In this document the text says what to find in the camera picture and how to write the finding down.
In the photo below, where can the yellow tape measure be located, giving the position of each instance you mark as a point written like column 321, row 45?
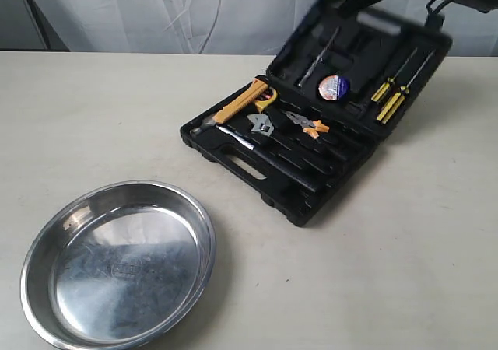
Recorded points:
column 265, row 99

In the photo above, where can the black electrical tape roll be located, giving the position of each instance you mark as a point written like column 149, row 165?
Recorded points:
column 333, row 87

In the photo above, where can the adjustable wrench black handle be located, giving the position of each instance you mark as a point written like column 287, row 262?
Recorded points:
column 290, row 151

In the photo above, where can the claw hammer black handle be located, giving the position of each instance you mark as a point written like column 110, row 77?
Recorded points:
column 285, row 168

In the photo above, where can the round stainless steel tray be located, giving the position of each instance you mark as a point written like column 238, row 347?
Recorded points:
column 117, row 267

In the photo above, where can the clear handled tester screwdriver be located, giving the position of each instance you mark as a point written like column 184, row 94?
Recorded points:
column 318, row 59

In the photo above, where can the white backdrop curtain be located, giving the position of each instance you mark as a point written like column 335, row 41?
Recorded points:
column 150, row 26

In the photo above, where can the black plastic tool case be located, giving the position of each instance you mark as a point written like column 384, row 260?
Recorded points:
column 370, row 46

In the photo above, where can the orange handled pliers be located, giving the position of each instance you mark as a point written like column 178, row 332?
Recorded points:
column 311, row 128

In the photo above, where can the yellow utility knife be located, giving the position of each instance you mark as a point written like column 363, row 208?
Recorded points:
column 256, row 88

